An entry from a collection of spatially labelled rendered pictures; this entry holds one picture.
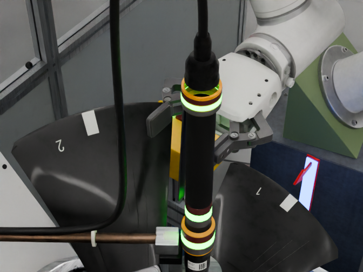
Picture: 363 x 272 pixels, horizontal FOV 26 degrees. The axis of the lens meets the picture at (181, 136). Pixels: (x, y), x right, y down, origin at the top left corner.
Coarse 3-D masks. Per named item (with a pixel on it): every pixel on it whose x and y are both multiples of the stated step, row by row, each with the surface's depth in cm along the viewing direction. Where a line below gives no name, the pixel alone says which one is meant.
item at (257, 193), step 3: (258, 183) 128; (255, 186) 128; (258, 186) 128; (261, 186) 128; (255, 189) 128; (258, 189) 128; (261, 189) 128; (264, 189) 128; (267, 189) 128; (252, 192) 127; (255, 192) 127; (258, 192) 127; (261, 192) 128; (264, 192) 128; (252, 195) 127; (255, 195) 127; (258, 195) 127; (261, 195) 127; (258, 198) 127; (261, 198) 127
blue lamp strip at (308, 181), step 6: (306, 162) 135; (312, 162) 134; (312, 168) 135; (306, 174) 137; (312, 174) 136; (306, 180) 138; (312, 180) 137; (306, 186) 139; (312, 186) 138; (300, 192) 141; (306, 192) 140; (300, 198) 142; (306, 198) 141; (306, 204) 142
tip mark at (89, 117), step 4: (84, 112) 108; (88, 112) 108; (92, 112) 108; (84, 116) 108; (88, 116) 108; (92, 116) 108; (84, 120) 107; (88, 120) 108; (92, 120) 108; (88, 124) 108; (92, 124) 108; (96, 124) 108; (88, 128) 107; (92, 128) 108; (96, 128) 108; (88, 132) 107; (92, 132) 108; (96, 132) 108
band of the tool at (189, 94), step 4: (220, 80) 83; (220, 84) 83; (184, 88) 82; (188, 88) 85; (220, 88) 82; (184, 92) 82; (188, 92) 82; (192, 92) 86; (196, 92) 86; (200, 92) 86; (204, 92) 86; (208, 92) 86; (212, 92) 86; (216, 92) 82; (220, 92) 82; (188, 96) 82; (192, 96) 81; (196, 96) 81; (208, 96) 81; (212, 96) 81; (216, 96) 82; (200, 100) 81; (204, 100) 81; (192, 104) 82; (212, 104) 82
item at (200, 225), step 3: (186, 216) 98; (210, 216) 98; (186, 219) 98; (210, 219) 98; (189, 222) 98; (192, 222) 97; (195, 222) 97; (198, 222) 97; (201, 222) 97; (204, 222) 97; (207, 222) 98; (192, 225) 98; (195, 225) 98; (198, 225) 98; (201, 225) 98; (204, 225) 98
